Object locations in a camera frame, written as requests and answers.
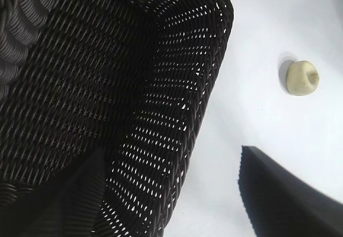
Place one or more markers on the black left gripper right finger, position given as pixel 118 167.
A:
pixel 281 199

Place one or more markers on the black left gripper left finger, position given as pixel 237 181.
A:
pixel 53 215

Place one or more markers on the pale yellow egg yolk pastry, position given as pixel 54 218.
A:
pixel 300 78

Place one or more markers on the dark brown wicker basket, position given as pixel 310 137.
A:
pixel 80 87

